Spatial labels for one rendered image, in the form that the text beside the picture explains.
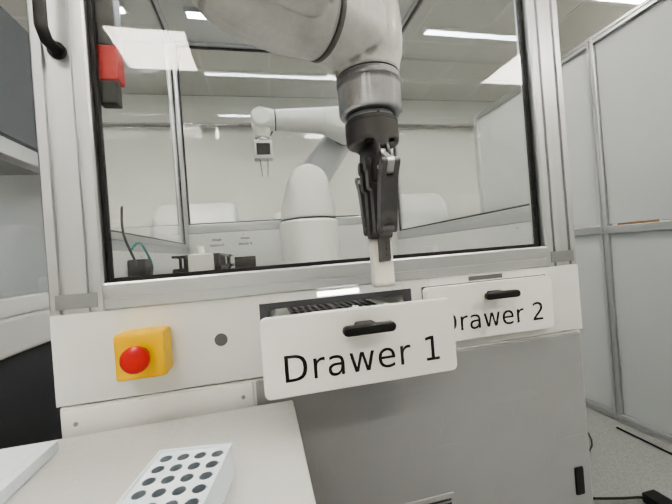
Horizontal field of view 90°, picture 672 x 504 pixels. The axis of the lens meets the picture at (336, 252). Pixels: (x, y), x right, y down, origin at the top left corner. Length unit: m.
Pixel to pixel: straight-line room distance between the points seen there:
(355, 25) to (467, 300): 0.51
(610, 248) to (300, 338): 2.01
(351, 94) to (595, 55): 2.08
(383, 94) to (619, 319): 2.03
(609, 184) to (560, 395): 1.55
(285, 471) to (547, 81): 0.89
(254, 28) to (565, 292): 0.78
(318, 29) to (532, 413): 0.82
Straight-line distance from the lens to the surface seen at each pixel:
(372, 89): 0.49
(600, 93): 2.41
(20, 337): 1.30
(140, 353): 0.59
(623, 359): 2.39
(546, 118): 0.92
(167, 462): 0.48
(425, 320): 0.54
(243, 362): 0.65
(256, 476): 0.48
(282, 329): 0.48
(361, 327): 0.46
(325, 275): 0.64
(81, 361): 0.70
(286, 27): 0.46
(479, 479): 0.88
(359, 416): 0.71
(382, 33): 0.52
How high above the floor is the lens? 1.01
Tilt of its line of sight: level
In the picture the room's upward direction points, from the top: 4 degrees counter-clockwise
